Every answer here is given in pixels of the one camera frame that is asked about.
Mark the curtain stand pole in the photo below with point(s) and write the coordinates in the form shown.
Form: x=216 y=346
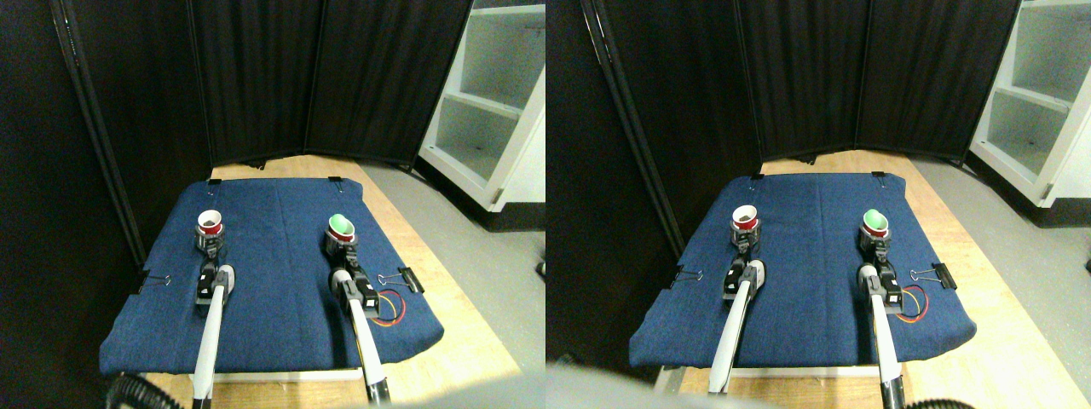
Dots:
x=633 y=128
x=95 y=128

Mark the dark blue cloth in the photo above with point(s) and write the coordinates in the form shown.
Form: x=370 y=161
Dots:
x=277 y=230
x=810 y=230

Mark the green ball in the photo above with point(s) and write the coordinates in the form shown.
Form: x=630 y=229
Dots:
x=875 y=220
x=342 y=225

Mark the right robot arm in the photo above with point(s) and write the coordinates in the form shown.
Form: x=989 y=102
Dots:
x=885 y=341
x=365 y=341

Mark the white shelf unit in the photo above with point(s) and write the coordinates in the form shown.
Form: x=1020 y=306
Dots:
x=1065 y=158
x=518 y=158

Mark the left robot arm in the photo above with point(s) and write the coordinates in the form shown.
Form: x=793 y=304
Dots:
x=735 y=341
x=209 y=341

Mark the red cup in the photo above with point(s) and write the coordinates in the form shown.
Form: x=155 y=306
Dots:
x=342 y=238
x=875 y=233
x=746 y=225
x=210 y=229

